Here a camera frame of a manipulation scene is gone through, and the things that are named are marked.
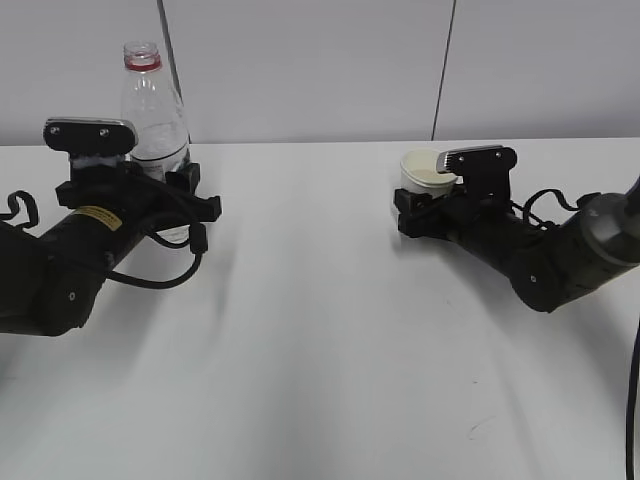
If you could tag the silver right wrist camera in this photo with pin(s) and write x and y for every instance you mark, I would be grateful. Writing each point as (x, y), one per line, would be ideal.
(485, 170)

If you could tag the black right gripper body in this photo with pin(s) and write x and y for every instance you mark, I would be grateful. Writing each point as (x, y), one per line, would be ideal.
(460, 219)

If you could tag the clear water bottle red label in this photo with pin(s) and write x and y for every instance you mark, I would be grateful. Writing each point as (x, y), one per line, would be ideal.
(150, 101)

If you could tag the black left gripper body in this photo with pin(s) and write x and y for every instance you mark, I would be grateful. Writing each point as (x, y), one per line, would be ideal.
(127, 192)

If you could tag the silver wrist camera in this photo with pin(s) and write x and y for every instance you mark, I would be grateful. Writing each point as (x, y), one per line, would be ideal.
(90, 142)
(485, 170)

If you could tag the white paper cup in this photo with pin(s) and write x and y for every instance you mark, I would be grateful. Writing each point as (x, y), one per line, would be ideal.
(418, 174)

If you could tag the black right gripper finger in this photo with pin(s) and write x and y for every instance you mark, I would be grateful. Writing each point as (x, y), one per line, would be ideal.
(416, 212)

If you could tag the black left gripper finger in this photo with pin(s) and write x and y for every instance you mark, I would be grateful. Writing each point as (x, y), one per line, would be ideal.
(205, 210)
(184, 181)

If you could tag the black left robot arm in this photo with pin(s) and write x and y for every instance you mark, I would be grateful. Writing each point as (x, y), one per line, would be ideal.
(49, 283)

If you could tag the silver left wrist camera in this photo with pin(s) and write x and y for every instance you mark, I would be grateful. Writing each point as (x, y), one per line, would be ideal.
(90, 142)

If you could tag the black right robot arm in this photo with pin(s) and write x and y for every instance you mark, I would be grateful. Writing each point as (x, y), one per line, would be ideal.
(548, 265)

